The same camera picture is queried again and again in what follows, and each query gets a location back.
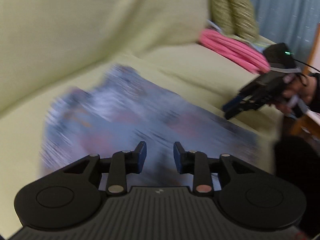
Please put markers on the pink knitted cloth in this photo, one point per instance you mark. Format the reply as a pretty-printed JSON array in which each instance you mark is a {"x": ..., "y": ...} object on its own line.
[{"x": 236, "y": 51}]

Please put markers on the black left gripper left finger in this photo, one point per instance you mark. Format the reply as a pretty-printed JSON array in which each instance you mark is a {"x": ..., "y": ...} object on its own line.
[{"x": 75, "y": 193}]

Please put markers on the blue patterned garment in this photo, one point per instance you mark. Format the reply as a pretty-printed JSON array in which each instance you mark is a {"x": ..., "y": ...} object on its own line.
[{"x": 125, "y": 109}]

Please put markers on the person's right hand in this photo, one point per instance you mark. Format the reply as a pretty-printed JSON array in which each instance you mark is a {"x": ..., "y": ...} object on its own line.
[{"x": 309, "y": 93}]

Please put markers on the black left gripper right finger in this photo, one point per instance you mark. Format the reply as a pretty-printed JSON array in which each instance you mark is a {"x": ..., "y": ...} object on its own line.
[{"x": 243, "y": 193}]

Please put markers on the blue curtain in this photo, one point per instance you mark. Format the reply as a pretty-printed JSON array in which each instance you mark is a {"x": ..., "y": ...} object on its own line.
[{"x": 293, "y": 22}]

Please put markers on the light green sofa cover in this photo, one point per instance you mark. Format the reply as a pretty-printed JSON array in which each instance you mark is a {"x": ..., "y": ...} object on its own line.
[{"x": 48, "y": 46}]

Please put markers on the green patterned cushion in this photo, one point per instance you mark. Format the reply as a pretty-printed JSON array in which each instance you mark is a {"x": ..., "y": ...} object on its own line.
[{"x": 235, "y": 18}]

